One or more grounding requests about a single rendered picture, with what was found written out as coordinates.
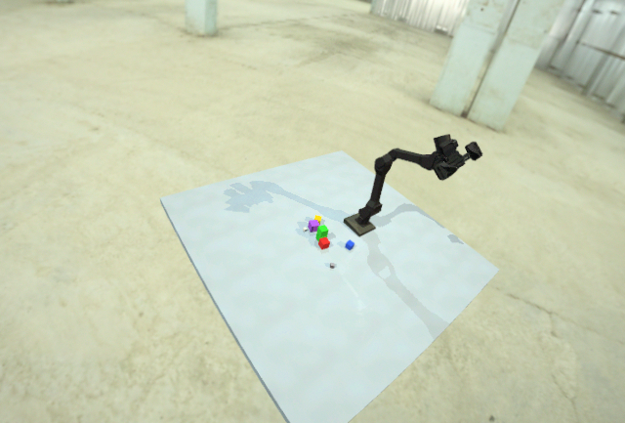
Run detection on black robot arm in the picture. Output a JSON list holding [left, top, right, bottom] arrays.
[[355, 134, 458, 228]]

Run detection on red block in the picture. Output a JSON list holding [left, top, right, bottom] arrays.
[[318, 237, 330, 250]]

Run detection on purple block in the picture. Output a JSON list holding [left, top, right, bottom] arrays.
[[308, 220, 319, 233]]

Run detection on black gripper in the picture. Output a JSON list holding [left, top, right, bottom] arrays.
[[433, 142, 482, 180]]

